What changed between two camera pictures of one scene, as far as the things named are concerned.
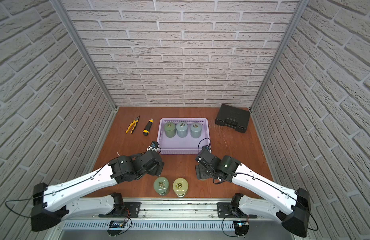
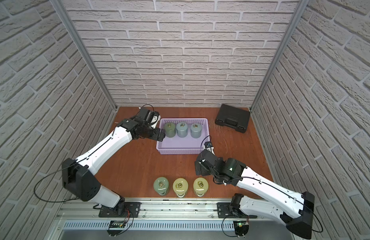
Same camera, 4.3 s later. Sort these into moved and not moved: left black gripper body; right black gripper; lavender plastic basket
Moved: left black gripper body
Not moved: lavender plastic basket; right black gripper
